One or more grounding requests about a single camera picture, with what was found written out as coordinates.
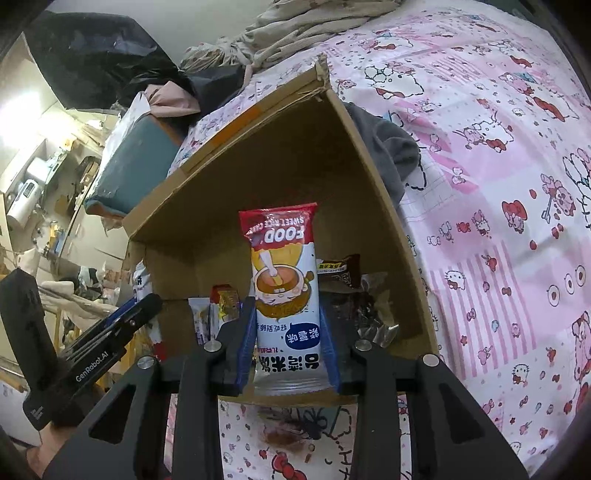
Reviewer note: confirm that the white red bowl print packet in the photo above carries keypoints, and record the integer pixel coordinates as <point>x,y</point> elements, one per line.
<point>284,277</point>

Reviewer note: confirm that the beige printed quilt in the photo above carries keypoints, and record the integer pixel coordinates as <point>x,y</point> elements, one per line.
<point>286,32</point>

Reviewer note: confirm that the black cloth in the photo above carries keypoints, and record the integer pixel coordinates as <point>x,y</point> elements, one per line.
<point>214,85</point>

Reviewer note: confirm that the white washing machine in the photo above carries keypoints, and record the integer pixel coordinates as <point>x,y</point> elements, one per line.
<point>25,194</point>

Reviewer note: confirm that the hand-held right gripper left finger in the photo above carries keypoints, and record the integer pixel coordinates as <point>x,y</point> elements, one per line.
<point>242,355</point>

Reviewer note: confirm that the brown cardboard box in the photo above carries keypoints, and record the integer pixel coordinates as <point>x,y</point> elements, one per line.
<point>277,175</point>

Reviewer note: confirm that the white paper sheets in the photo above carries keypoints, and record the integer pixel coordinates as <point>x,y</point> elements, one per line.
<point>131,113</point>

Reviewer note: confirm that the small white snack packet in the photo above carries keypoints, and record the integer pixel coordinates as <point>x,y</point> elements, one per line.
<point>201,318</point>

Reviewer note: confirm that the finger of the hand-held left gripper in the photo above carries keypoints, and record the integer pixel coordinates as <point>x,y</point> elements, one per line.
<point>134,316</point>

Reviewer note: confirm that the teal orange cushion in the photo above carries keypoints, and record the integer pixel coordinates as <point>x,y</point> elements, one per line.
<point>134,168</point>

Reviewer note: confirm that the pink cloth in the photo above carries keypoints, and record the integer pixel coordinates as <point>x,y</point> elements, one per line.
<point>171,99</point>

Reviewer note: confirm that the black plastic bag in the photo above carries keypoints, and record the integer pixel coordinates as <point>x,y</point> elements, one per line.
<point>92,60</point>

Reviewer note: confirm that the dark brown snack packet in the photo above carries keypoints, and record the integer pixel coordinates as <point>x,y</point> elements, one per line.
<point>339,272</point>

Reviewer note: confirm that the clear wrapper brown snack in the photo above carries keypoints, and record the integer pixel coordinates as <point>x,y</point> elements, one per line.
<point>286,436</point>

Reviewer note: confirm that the clear plastic snack wrapper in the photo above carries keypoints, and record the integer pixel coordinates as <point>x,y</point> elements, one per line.
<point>371,314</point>

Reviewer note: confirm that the dark grey cloth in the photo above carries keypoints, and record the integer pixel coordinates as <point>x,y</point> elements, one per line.
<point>392,152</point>

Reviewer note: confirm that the small red yellow snack packet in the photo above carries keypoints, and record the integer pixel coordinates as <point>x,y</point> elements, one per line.
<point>226,300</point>

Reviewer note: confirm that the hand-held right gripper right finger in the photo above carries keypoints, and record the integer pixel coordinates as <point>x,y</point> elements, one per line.
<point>330,357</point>

